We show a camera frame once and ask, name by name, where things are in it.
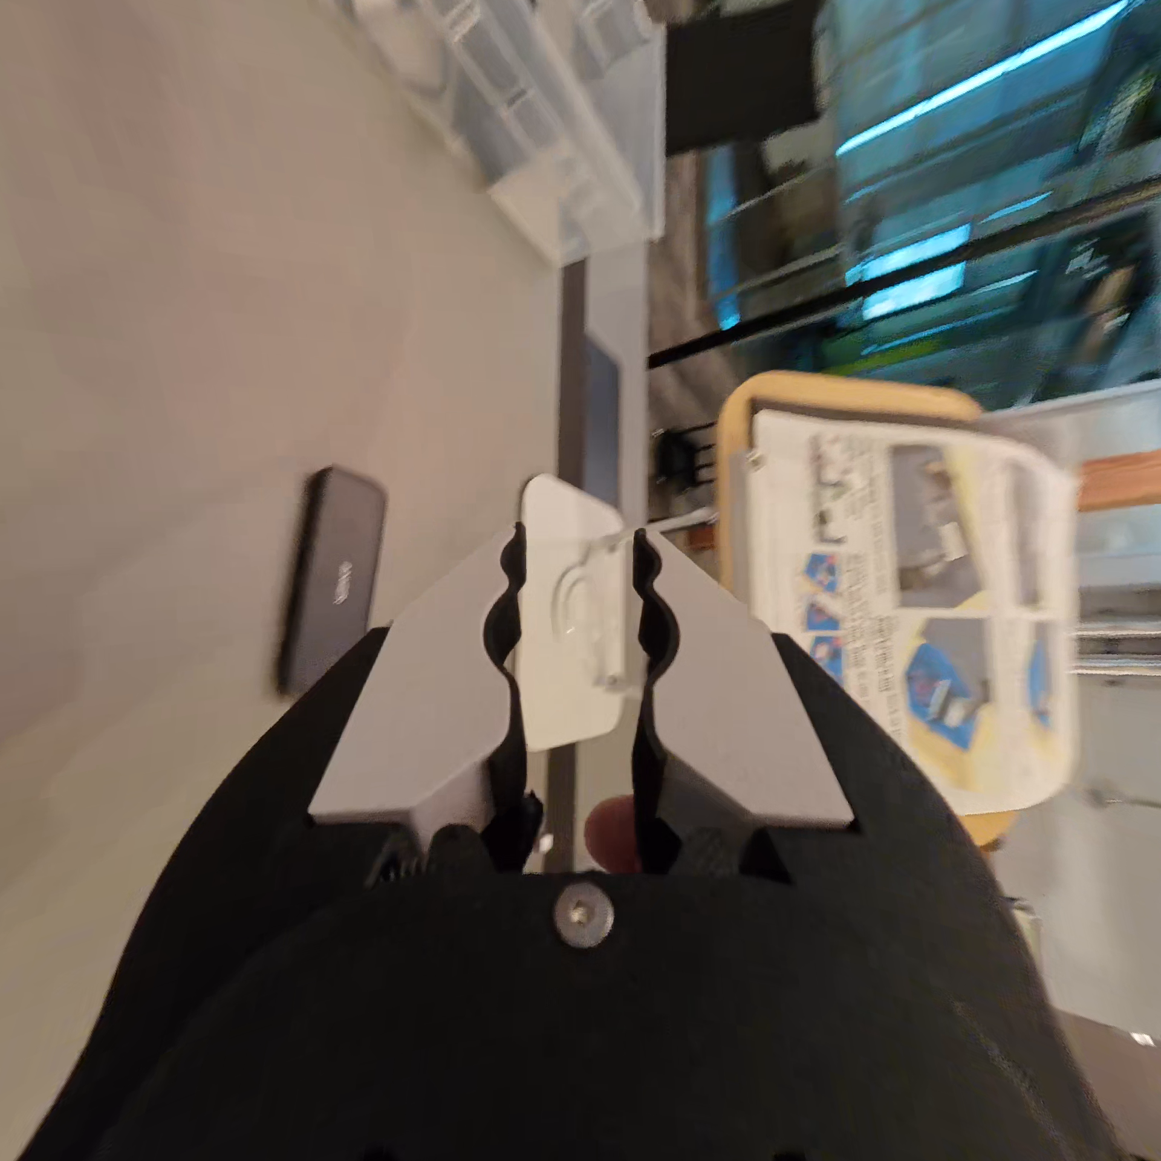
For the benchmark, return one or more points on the black pole with round disc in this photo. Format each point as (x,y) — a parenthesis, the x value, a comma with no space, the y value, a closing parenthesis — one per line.
(907,273)

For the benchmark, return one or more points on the slim dark grey hub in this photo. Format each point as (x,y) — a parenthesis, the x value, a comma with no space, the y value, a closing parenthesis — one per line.
(330,581)

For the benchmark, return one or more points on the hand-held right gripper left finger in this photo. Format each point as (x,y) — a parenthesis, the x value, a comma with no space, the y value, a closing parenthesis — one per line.
(417,726)

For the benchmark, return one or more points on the black office chair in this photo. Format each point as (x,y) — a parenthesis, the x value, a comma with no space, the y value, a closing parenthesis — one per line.
(741,74)

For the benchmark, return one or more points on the brown wooden post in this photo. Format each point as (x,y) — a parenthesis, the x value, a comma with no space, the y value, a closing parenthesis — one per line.
(1121,480)

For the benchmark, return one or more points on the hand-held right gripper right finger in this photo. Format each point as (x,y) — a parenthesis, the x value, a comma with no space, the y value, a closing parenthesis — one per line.
(743,726)

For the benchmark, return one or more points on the clear plastic storage bin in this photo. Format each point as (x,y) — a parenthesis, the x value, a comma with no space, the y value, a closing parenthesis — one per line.
(544,128)

